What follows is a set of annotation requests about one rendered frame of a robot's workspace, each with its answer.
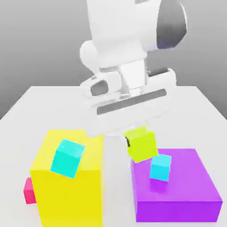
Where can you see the large purple box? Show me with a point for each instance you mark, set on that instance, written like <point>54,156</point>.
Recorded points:
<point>186,186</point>

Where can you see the small sky blue cube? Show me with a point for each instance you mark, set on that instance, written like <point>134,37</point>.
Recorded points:
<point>160,168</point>

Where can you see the small turquoise cube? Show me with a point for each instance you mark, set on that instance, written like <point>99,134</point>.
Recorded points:
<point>67,159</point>

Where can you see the large yellow box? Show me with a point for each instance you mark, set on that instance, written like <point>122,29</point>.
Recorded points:
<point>71,198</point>

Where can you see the small pink cube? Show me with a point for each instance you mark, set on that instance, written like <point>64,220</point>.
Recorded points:
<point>29,193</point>

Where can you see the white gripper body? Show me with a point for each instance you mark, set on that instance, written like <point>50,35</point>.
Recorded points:
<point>110,120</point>

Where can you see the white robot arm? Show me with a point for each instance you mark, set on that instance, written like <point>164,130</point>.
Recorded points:
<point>117,32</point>

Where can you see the small lime cube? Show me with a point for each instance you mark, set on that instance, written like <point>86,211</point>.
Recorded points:
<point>141,147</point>

